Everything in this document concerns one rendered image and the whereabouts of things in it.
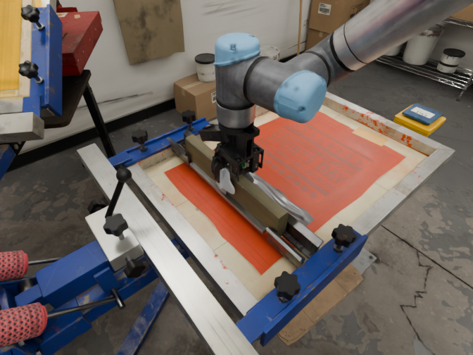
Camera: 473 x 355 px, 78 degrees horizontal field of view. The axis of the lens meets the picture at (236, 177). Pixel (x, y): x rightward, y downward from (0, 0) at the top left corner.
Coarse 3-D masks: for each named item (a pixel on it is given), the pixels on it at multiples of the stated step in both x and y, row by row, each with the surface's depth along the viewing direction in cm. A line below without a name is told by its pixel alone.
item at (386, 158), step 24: (360, 144) 93; (384, 168) 85; (288, 192) 78; (336, 192) 78; (360, 192) 78; (216, 216) 72; (240, 216) 72; (312, 216) 72; (240, 240) 67; (264, 240) 67; (264, 264) 63
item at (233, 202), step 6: (192, 162) 81; (192, 168) 80; (198, 168) 79; (198, 174) 78; (204, 174) 77; (210, 180) 76; (216, 186) 74; (222, 192) 72; (228, 198) 71; (234, 204) 70; (240, 210) 68; (246, 216) 67; (252, 216) 67; (252, 222) 66; (258, 222) 66; (258, 228) 65; (264, 228) 65
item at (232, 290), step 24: (336, 96) 108; (216, 120) 97; (360, 120) 101; (384, 120) 97; (408, 144) 92; (432, 144) 87; (144, 168) 84; (432, 168) 80; (144, 192) 73; (408, 192) 73; (168, 216) 68; (360, 216) 68; (384, 216) 68; (192, 240) 63; (216, 264) 59; (216, 288) 58; (240, 288) 55; (240, 312) 52
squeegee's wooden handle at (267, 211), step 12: (192, 144) 76; (204, 144) 76; (192, 156) 80; (204, 156) 73; (204, 168) 77; (240, 180) 66; (228, 192) 72; (240, 192) 67; (252, 192) 64; (264, 192) 64; (240, 204) 70; (252, 204) 65; (264, 204) 61; (276, 204) 61; (264, 216) 63; (276, 216) 59; (288, 216) 61; (276, 228) 61
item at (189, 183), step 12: (276, 120) 103; (288, 120) 103; (312, 120) 103; (324, 120) 103; (336, 120) 103; (264, 132) 98; (336, 132) 98; (180, 168) 85; (264, 168) 85; (180, 180) 81; (192, 180) 81; (204, 180) 81; (180, 192) 78; (192, 192) 78; (204, 192) 78; (216, 192) 78; (204, 204) 75; (216, 204) 75
